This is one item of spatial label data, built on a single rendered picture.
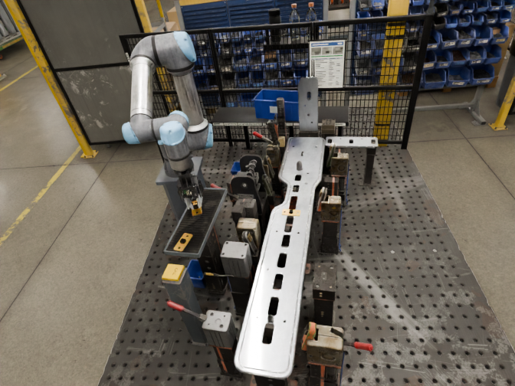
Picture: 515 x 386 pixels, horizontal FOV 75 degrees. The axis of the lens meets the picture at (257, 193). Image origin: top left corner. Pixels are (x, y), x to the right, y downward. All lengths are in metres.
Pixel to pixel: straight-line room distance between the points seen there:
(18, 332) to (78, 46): 2.60
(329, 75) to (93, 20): 2.40
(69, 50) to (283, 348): 3.56
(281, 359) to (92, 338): 1.77
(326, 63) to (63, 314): 2.51
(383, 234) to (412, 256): 0.18
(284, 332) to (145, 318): 0.75
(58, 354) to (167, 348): 1.27
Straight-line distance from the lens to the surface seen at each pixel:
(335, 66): 2.25
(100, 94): 4.13
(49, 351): 2.82
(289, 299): 1.26
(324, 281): 1.27
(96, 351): 2.64
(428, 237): 1.94
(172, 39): 1.45
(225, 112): 2.40
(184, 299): 1.28
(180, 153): 1.12
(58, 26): 4.04
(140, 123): 1.22
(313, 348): 1.13
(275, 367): 1.16
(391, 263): 1.78
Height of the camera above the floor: 2.07
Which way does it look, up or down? 40 degrees down
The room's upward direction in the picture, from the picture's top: 8 degrees counter-clockwise
